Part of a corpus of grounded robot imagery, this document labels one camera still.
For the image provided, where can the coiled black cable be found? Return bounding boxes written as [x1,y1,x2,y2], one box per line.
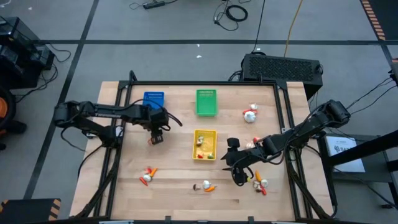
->
[213,0,249,32]

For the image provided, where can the orange and black wheeled base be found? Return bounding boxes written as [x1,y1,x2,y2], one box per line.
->
[0,85,28,151]

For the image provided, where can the black equipment rack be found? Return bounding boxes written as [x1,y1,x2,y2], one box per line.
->
[0,16,57,90]

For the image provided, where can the black hazard-striped mat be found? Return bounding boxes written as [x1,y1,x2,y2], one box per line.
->
[359,0,398,42]

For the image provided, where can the blue plastic basket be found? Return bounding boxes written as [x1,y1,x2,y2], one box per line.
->
[142,91,165,110]

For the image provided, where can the black hazard-striped box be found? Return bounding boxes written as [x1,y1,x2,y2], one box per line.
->
[0,198,62,224]

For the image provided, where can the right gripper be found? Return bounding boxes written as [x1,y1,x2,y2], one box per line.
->
[221,138,267,187]

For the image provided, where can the yellow floor cable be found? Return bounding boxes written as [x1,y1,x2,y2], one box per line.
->
[283,0,304,58]

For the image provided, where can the white printed sheet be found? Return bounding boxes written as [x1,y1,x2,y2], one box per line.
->
[325,136,367,174]

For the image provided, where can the black perforated computer case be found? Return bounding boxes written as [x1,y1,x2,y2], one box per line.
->
[240,52,324,101]

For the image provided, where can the yellow plastic basket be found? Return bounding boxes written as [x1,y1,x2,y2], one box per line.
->
[192,129,218,161]

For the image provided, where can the green plastic basket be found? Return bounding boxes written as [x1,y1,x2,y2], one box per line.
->
[195,88,218,117]

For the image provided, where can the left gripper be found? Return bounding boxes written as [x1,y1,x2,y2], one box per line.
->
[141,107,171,145]

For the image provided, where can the black floor cable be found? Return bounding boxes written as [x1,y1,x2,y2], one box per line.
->
[251,0,267,54]

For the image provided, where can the black aluminium table frame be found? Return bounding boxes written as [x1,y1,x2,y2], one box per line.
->
[70,70,340,222]

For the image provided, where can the black power strip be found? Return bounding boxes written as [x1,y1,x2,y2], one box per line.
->
[142,1,166,9]

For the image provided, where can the black metal stand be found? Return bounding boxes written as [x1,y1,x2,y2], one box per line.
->
[317,129,398,208]

